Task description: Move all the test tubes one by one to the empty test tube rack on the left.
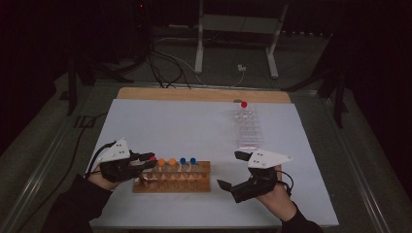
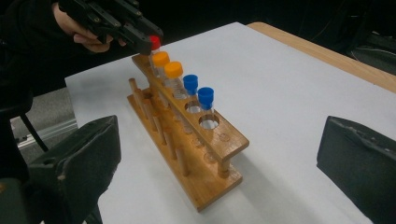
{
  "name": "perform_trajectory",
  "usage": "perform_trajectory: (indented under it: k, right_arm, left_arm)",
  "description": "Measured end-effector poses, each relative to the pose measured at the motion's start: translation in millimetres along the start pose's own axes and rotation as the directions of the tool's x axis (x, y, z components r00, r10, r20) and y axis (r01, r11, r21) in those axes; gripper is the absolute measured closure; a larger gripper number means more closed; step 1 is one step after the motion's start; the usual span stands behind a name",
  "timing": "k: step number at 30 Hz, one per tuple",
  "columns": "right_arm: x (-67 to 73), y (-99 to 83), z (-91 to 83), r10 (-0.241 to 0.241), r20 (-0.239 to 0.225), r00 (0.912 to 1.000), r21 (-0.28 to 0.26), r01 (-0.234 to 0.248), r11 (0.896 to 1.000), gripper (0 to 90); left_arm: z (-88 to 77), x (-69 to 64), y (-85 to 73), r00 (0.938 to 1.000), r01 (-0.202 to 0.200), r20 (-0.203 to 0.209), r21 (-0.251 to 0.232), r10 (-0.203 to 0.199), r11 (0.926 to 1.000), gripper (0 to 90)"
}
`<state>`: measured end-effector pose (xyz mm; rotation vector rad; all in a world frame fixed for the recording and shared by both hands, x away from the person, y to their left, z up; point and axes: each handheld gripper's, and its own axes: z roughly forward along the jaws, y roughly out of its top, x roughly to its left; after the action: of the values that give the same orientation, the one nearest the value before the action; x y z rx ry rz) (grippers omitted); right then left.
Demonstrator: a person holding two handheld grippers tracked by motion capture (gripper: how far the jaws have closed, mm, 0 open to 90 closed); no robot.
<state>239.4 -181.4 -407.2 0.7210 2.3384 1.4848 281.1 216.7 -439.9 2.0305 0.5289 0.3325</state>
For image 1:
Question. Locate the black tripod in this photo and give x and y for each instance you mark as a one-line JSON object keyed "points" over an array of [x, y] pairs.
{"points": [[338, 106], [72, 90]]}

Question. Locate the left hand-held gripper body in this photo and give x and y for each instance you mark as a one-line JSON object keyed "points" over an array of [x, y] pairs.
{"points": [[116, 168]]}

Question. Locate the person's left hand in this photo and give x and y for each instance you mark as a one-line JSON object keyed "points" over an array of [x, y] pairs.
{"points": [[102, 182]]}

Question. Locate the grey metal stand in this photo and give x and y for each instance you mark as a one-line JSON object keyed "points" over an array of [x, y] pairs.
{"points": [[239, 23]]}

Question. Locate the white plug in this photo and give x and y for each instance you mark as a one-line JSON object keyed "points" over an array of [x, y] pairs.
{"points": [[241, 67]]}

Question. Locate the red cap test tube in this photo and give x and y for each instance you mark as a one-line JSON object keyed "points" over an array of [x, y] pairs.
{"points": [[153, 158], [244, 104]]}

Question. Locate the wooden test tube rack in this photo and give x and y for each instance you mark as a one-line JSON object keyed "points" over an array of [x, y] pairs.
{"points": [[194, 187]]}

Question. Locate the orange cap test tube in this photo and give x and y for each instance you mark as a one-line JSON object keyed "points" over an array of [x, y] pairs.
{"points": [[161, 161], [172, 161]]}

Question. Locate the white table sheet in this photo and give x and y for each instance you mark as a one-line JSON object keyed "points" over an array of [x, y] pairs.
{"points": [[194, 129]]}

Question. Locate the blue cap test tube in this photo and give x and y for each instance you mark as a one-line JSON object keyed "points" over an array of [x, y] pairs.
{"points": [[193, 160], [183, 160]]}

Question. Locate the clear acrylic test tube rack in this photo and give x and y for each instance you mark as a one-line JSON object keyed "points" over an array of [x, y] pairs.
{"points": [[249, 129]]}

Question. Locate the person's right hand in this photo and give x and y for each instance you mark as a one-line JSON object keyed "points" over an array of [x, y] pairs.
{"points": [[281, 204]]}

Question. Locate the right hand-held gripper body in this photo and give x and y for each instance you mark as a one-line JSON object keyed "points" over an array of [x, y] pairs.
{"points": [[262, 184]]}

